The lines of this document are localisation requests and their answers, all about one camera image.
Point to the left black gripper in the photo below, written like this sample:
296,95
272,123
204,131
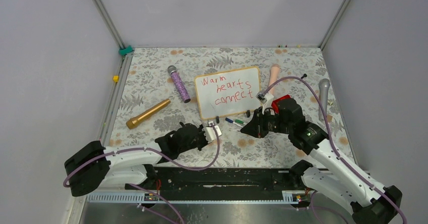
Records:
205,142

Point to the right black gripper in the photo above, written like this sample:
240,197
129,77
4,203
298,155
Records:
256,127

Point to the yellow framed whiteboard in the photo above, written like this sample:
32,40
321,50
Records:
227,93

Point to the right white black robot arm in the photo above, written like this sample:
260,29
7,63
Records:
367,200

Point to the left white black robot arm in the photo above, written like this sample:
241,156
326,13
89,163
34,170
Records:
95,165

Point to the green whiteboard marker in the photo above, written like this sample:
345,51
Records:
240,122

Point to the blue whiteboard marker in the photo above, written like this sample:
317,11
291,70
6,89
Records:
234,122

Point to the red small box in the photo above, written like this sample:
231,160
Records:
275,102

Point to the floral table mat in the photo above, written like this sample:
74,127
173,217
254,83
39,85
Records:
148,83

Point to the pink cylinder microphone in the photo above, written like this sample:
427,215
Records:
274,71

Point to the gold microphone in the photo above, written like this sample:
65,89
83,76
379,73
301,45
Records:
137,120

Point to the purple glitter microphone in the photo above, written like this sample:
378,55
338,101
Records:
172,70

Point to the small wooden cube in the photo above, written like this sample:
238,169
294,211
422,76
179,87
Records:
329,118

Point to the silver microphone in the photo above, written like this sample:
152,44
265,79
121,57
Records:
324,86

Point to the yellow small cube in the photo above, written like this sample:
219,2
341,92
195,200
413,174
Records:
116,78

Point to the teal corner clamp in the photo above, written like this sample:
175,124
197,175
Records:
125,51

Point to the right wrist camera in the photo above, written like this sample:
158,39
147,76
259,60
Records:
266,100

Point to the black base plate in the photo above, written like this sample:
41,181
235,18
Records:
219,184

